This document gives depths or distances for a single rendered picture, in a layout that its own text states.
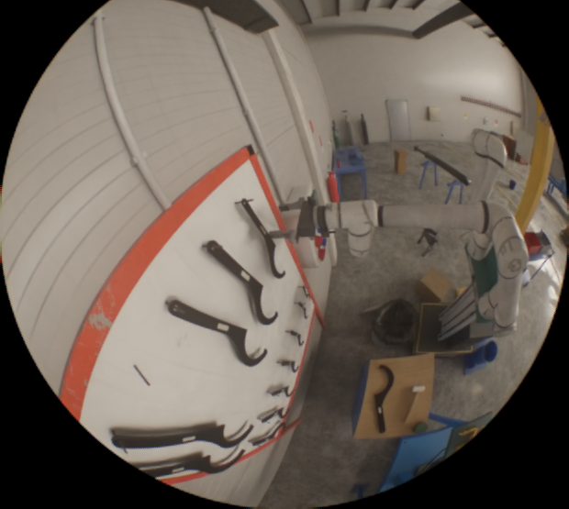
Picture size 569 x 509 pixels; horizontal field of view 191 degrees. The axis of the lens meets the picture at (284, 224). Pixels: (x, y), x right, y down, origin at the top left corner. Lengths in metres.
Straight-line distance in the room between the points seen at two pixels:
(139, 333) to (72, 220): 0.28
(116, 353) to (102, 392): 0.13
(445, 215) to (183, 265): 0.82
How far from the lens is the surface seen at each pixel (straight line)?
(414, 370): 1.65
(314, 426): 2.63
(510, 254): 0.61
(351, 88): 9.10
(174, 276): 0.47
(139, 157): 0.46
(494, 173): 1.18
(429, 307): 2.52
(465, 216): 0.69
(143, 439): 0.61
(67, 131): 0.50
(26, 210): 0.47
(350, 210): 0.52
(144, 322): 0.46
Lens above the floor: 2.49
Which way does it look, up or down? 36 degrees down
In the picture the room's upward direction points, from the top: 22 degrees counter-clockwise
